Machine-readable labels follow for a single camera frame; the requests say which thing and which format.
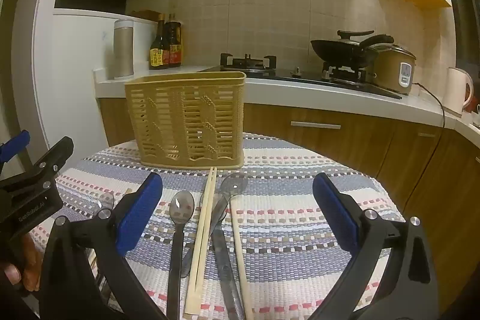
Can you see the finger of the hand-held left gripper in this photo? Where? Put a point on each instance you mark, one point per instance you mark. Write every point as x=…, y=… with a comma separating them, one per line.
x=15, y=144
x=56, y=155

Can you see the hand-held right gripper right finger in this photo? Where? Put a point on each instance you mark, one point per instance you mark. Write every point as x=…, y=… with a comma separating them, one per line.
x=333, y=211

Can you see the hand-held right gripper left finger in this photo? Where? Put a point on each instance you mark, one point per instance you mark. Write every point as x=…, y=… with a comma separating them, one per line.
x=138, y=215

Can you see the person's left hand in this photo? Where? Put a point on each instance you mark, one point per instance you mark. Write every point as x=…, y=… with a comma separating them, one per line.
x=30, y=256

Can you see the striped woven table mat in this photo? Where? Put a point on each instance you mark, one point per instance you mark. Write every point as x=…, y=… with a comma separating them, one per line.
x=285, y=215

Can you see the wooden base cabinets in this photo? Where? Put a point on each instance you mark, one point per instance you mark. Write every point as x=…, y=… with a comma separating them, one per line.
x=337, y=147

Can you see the wooden chopstick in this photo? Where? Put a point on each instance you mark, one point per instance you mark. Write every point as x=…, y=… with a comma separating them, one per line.
x=240, y=260
x=204, y=248
x=198, y=248

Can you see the grey metal utensil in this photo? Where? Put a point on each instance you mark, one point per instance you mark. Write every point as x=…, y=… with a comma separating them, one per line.
x=227, y=267

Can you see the white refrigerator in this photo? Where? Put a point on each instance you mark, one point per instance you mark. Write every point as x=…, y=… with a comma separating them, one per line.
x=82, y=50

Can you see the grey cylindrical canister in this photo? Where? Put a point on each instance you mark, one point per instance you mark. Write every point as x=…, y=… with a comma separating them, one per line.
x=123, y=50

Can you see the white kitchen countertop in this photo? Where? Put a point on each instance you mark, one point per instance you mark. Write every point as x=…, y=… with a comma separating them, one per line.
x=262, y=91

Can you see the yellow label sauce bottle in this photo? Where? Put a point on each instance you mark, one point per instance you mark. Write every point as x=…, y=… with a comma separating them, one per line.
x=159, y=54

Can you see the black gas stove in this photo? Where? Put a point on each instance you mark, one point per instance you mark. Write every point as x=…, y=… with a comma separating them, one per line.
x=285, y=74

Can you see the beige rice cooker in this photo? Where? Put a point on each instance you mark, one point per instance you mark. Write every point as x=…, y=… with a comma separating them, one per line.
x=390, y=72

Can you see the red label sauce bottle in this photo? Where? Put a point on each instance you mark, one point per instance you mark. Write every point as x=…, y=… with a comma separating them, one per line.
x=174, y=50

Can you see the black wok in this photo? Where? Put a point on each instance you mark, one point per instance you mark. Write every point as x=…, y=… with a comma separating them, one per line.
x=333, y=50

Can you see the cardboard box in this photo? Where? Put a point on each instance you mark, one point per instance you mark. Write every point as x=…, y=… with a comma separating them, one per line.
x=144, y=15

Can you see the white electric kettle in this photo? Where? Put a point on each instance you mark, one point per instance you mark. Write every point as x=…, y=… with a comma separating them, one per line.
x=457, y=87

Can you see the dark window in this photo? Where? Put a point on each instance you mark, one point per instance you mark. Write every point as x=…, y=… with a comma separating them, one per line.
x=465, y=42

